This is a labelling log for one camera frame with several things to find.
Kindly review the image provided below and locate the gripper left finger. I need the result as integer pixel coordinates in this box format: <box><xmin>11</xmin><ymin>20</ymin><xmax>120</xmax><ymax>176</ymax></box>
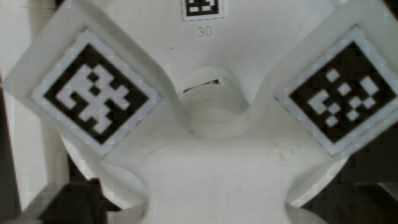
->
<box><xmin>11</xmin><ymin>178</ymin><xmax>123</xmax><ymax>224</ymax></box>

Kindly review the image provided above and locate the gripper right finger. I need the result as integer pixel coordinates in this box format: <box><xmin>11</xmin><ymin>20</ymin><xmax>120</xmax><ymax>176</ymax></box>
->
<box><xmin>301</xmin><ymin>181</ymin><xmax>398</xmax><ymax>224</ymax></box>

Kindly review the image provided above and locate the white cylindrical table leg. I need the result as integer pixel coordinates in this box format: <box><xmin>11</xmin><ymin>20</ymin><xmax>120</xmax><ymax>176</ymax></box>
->
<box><xmin>180</xmin><ymin>66</ymin><xmax>249</xmax><ymax>139</ymax></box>

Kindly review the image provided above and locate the white cross-shaped table base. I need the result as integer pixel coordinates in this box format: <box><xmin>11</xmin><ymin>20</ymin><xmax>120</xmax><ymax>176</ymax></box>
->
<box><xmin>2</xmin><ymin>0</ymin><xmax>398</xmax><ymax>224</ymax></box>

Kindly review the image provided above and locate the white round table top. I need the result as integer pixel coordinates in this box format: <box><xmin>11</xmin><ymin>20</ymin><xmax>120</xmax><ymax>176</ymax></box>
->
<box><xmin>43</xmin><ymin>0</ymin><xmax>329</xmax><ymax>182</ymax></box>

